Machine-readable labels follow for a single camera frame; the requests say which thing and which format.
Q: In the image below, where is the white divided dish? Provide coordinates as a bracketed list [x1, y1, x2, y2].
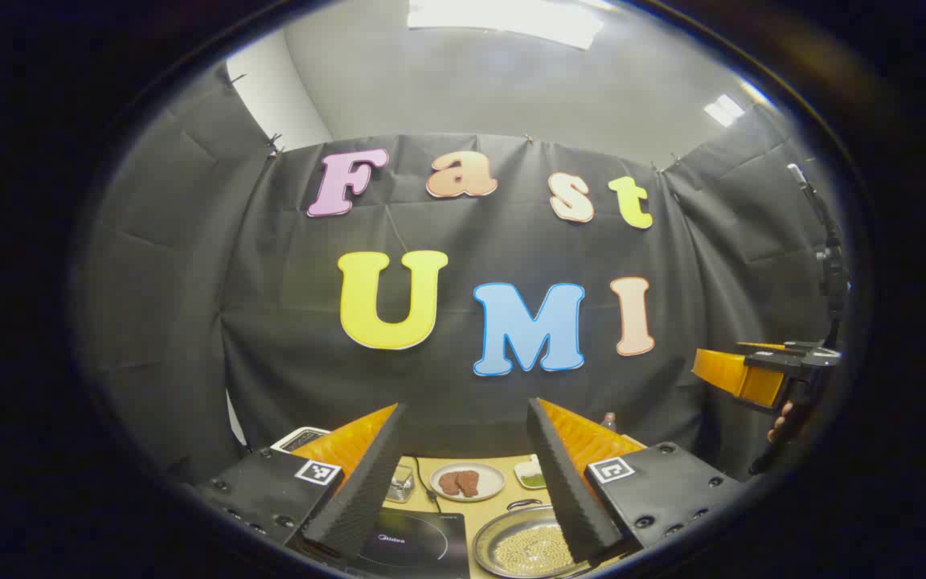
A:
[514, 457, 549, 490]

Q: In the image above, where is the white toaster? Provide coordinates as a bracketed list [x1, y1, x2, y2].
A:
[270, 426, 331, 456]

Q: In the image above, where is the white oval plate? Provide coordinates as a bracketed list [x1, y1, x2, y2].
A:
[429, 462, 506, 503]

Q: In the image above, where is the black induction cooktop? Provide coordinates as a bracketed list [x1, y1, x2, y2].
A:
[346, 508, 472, 579]

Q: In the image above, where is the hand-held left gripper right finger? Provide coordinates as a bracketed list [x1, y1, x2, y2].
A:
[526, 396, 747, 565]

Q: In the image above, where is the small ceiling light panel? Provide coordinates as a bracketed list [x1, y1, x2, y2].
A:
[703, 93, 745, 128]

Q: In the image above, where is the black power cable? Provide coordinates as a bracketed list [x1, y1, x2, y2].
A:
[411, 457, 445, 514]

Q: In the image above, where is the steel pot with black handles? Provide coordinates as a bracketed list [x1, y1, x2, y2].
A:
[473, 499, 621, 579]

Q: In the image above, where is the large ceiling light panel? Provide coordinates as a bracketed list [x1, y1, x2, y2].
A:
[407, 0, 604, 51]

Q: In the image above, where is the black stand pole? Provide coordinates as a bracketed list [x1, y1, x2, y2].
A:
[787, 163, 851, 347]

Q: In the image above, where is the pile of yellow soybeans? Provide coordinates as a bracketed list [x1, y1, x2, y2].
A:
[494, 524, 576, 576]

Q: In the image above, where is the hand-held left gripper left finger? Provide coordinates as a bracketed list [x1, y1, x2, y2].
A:
[194, 402, 409, 564]

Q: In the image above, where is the metal wire basket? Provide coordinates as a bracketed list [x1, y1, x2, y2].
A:
[387, 465, 416, 504]

